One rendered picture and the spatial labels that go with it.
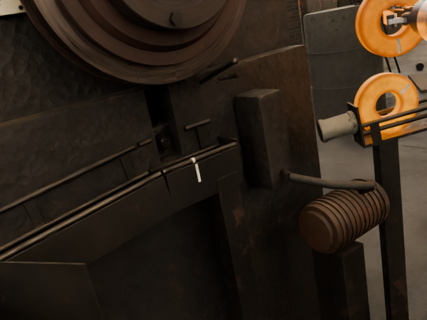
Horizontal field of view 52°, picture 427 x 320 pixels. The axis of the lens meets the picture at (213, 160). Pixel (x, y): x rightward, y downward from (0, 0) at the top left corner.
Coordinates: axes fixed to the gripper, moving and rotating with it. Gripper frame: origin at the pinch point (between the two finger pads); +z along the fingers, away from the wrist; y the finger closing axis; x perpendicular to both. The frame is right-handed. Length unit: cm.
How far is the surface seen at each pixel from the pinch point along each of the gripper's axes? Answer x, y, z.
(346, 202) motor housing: -39.5, -15.8, -8.0
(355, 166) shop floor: -100, 32, 141
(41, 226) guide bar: -23, -78, -26
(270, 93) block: -12.7, -28.6, 0.8
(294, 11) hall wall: -57, 151, 867
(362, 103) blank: -20.4, -6.3, 4.4
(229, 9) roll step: 7.7, -35.1, -4.3
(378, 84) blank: -16.4, -2.0, 4.9
